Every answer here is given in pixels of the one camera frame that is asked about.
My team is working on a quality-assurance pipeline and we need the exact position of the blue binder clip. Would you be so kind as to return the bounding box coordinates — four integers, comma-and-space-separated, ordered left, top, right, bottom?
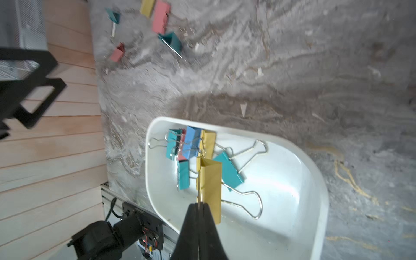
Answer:
182, 126, 202, 160

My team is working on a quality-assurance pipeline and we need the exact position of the yellow binder clip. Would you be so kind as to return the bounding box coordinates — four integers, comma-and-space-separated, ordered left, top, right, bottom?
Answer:
140, 0, 156, 18
199, 130, 234, 159
196, 157, 263, 225

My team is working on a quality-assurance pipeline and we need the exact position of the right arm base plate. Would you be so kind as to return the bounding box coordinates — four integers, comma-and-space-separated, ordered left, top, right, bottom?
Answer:
122, 202, 164, 252

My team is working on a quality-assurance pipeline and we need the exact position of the teal binder clip lowest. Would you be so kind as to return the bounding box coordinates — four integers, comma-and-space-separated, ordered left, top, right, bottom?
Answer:
147, 129, 183, 160

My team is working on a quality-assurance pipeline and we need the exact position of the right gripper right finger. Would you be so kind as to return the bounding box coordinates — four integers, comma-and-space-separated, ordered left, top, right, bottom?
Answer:
198, 203, 228, 260

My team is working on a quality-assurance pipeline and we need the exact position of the white storage tray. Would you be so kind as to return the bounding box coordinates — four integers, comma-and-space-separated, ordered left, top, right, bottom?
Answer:
145, 117, 329, 260

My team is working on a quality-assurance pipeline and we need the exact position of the teal binder clip low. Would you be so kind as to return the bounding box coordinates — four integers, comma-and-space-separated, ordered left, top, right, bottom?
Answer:
158, 32, 183, 59

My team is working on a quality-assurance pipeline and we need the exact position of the pink binder clip centre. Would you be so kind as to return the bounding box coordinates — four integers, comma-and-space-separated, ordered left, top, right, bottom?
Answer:
152, 0, 171, 35

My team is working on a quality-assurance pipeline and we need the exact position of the pink binder clip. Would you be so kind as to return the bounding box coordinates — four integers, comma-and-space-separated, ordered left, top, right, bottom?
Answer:
152, 0, 171, 35
110, 43, 125, 62

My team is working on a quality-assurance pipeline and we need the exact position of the teal binder clip small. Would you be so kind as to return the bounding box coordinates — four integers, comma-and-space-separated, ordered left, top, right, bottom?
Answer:
177, 160, 199, 191

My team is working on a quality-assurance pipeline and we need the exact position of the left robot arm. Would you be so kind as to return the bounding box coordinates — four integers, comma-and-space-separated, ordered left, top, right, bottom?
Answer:
1, 48, 67, 139

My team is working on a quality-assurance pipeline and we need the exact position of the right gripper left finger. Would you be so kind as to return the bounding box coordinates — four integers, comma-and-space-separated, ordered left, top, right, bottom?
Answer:
170, 204, 198, 260

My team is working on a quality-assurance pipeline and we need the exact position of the pink binder clip low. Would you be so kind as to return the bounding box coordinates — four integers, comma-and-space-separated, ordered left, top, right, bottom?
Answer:
177, 128, 187, 161

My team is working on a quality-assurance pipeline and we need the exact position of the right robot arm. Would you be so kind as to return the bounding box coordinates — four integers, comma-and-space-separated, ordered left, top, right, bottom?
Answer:
67, 203, 227, 260

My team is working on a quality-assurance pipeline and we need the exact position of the pink binder clip left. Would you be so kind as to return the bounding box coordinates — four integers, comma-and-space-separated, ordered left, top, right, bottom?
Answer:
110, 43, 125, 62

